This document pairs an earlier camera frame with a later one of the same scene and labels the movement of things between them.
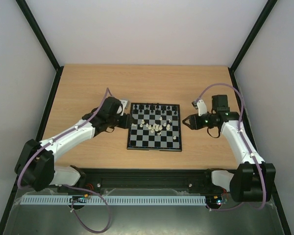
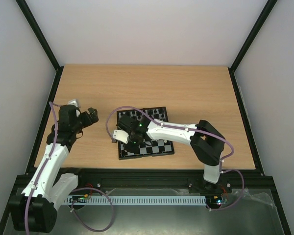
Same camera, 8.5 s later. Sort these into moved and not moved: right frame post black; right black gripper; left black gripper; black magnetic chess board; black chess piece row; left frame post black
Moved: black magnetic chess board; left black gripper; right black gripper; black chess piece row
Not moved: left frame post black; right frame post black
